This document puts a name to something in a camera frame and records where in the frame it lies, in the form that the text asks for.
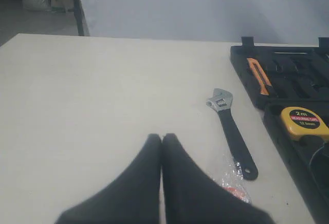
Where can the yellow tape measure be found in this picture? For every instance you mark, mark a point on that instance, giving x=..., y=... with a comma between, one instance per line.
x=300, y=122

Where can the black metal frame post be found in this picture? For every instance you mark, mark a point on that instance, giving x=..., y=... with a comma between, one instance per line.
x=79, y=17

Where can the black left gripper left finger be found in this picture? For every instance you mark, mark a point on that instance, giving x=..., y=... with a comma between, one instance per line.
x=133, y=197

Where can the adjustable wrench black handle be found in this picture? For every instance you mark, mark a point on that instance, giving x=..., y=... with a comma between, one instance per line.
x=221, y=102

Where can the tape roll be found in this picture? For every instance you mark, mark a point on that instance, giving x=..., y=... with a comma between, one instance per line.
x=232, y=180

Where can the orange utility knife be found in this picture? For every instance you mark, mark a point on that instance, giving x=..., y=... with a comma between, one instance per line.
x=260, y=75

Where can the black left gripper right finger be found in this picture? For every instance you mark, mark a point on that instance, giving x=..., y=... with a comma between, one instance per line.
x=191, y=196

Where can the black plastic tool case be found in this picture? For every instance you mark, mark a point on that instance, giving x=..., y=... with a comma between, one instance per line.
x=299, y=77

